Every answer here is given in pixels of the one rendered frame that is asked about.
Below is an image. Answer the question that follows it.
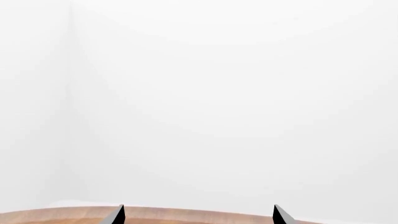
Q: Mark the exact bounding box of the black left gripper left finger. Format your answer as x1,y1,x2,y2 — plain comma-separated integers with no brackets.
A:
99,203,126,224

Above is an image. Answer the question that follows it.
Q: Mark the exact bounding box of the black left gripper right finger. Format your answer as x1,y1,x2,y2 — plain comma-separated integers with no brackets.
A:
272,203,300,224

